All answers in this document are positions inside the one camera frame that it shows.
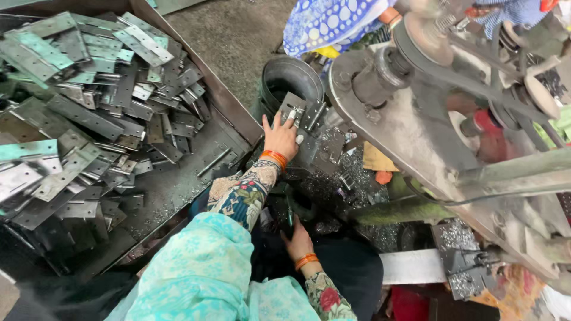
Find person's right hand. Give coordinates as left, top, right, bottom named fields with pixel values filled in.
left=280, top=215, right=316, bottom=263

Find person's left hand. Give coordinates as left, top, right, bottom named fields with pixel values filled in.
left=261, top=110, right=305, bottom=158

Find grey steel hinge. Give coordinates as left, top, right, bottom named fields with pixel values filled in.
left=277, top=91, right=329, bottom=134

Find orange bangles on right wrist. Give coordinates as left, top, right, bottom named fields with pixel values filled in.
left=294, top=252, right=320, bottom=272

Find orange bangles on wrist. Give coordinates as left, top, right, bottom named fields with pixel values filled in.
left=294, top=252, right=320, bottom=272
left=260, top=150, right=289, bottom=173

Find orange bangles on left wrist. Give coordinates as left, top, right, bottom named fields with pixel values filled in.
left=260, top=150, right=289, bottom=173

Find perforated steel plate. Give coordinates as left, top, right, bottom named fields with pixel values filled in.
left=311, top=129, right=347, bottom=175

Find black rubber bucket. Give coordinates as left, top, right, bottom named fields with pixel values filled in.
left=256, top=56, right=325, bottom=125

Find person's black garment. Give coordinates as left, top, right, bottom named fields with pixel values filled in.
left=249, top=229, right=385, bottom=321

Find loose steel hinge pin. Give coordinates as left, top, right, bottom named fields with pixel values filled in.
left=196, top=147, right=233, bottom=178

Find small steel hinge piece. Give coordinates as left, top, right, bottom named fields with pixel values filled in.
left=338, top=171, right=357, bottom=191

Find heap of metal shavings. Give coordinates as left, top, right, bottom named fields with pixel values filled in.
left=292, top=143, right=402, bottom=251

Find yellow cloth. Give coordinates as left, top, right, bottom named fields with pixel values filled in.
left=362, top=141, right=400, bottom=173

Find green metal bar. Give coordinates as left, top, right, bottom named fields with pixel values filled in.
left=348, top=195, right=457, bottom=226

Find teal patterned scarf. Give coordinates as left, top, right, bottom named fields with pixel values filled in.
left=105, top=212, right=358, bottom=321

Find white flat bar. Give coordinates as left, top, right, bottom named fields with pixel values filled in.
left=379, top=248, right=448, bottom=286

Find large rusty metal tray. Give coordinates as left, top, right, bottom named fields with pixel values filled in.
left=0, top=0, right=265, bottom=278

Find red cloth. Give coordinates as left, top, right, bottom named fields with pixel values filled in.
left=389, top=286, right=432, bottom=321

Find grey belt-driven press machine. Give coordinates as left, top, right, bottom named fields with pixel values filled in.
left=327, top=0, right=571, bottom=296

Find dark metal die block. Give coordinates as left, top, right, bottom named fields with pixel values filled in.
left=430, top=220, right=501, bottom=302

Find pile of steel hinges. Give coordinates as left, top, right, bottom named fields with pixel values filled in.
left=0, top=11, right=213, bottom=243

